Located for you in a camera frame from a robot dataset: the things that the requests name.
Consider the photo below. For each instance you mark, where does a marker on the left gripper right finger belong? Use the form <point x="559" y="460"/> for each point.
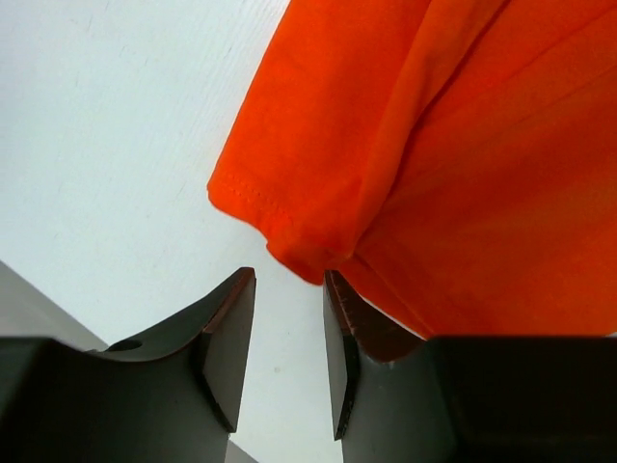
<point x="398" y="398"/>

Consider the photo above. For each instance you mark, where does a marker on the orange t shirt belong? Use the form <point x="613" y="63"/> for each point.
<point x="455" y="161"/>

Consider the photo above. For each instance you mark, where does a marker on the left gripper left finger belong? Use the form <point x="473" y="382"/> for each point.
<point x="171" y="393"/>

